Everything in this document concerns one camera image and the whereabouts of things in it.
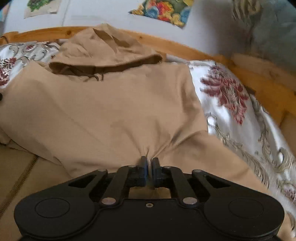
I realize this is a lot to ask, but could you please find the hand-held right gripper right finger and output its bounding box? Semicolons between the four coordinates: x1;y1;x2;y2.
151;157;231;207

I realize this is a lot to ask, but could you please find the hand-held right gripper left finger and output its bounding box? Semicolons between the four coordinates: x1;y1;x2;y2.
68;156;149;207

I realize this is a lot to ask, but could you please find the white floral bedspread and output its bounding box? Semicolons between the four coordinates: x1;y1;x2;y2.
0;41;296;230

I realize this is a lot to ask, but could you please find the green print wall poster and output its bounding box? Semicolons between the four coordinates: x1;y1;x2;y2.
24;0;61;19

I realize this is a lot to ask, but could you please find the beige pillow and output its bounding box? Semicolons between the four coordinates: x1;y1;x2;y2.
0;23;292;234

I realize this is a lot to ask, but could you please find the colourful floral wall poster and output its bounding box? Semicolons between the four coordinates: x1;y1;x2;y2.
128;0;192;29

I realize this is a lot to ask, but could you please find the wooden bed frame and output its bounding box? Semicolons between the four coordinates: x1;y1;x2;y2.
0;26;294;127

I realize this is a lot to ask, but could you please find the beige stitched cushion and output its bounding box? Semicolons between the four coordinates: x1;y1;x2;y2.
0;141;71;224

